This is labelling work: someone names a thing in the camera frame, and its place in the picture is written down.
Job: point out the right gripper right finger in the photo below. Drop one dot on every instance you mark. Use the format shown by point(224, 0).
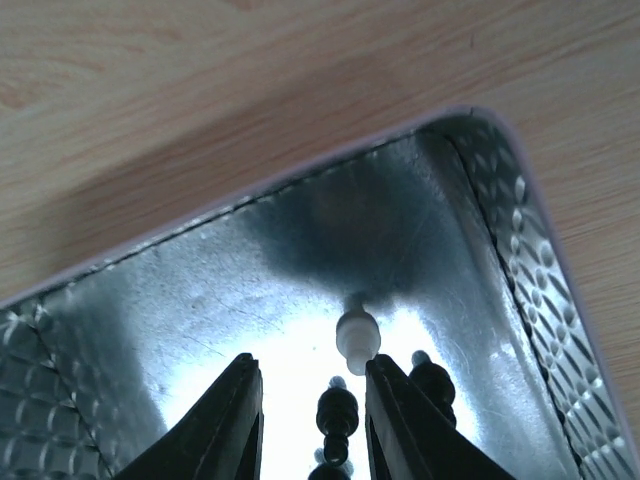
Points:
point(408, 438)

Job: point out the white pawn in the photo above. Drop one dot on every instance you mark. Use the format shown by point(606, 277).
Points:
point(358, 337)

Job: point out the black chess piece in tin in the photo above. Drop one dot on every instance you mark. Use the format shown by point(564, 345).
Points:
point(337, 419)

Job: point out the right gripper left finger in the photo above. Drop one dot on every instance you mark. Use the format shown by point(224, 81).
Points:
point(220, 437)

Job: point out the pink tin with chess pieces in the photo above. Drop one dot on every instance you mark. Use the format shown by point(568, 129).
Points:
point(438, 232)

